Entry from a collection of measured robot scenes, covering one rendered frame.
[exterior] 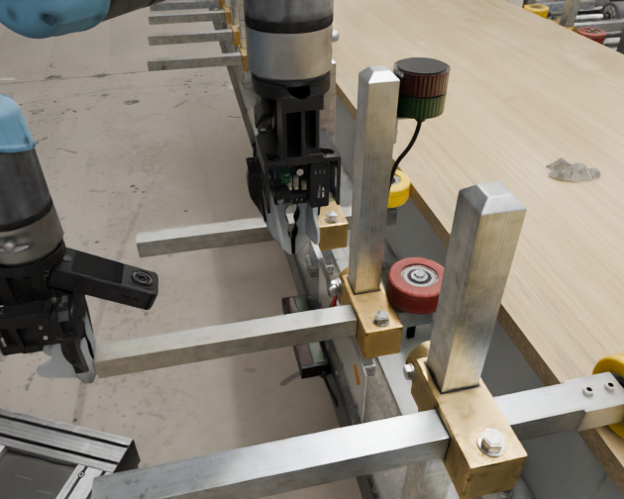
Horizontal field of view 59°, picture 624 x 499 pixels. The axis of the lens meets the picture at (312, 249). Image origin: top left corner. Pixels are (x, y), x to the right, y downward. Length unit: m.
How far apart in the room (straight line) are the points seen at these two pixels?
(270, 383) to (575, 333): 1.20
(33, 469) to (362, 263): 1.01
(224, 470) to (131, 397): 1.35
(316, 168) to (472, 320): 0.19
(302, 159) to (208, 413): 1.30
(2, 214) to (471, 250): 0.41
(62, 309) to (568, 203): 0.74
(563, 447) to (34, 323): 0.64
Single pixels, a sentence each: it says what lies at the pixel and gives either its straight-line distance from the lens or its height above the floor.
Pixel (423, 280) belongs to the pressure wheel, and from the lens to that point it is 0.72.
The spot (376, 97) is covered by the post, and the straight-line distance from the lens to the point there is 0.60.
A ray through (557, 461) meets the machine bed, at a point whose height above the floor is 0.72.
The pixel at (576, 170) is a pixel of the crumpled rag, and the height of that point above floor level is 0.91.
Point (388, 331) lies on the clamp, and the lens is 0.70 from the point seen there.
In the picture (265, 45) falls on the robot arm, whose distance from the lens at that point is 0.47.
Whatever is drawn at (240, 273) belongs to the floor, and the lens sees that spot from 2.16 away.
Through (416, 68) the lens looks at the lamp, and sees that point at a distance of 0.61.
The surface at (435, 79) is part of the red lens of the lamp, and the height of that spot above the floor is 1.16.
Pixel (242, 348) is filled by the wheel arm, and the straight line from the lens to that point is 0.71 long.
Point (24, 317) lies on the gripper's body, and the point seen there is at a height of 0.96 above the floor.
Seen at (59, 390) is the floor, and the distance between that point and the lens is 1.91.
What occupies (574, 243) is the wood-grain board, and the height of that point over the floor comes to 0.90.
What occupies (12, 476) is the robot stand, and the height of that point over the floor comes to 0.21.
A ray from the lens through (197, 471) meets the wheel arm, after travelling 0.47.
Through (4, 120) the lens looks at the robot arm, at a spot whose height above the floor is 1.17.
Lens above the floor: 1.36
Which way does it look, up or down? 37 degrees down
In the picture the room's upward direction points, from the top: straight up
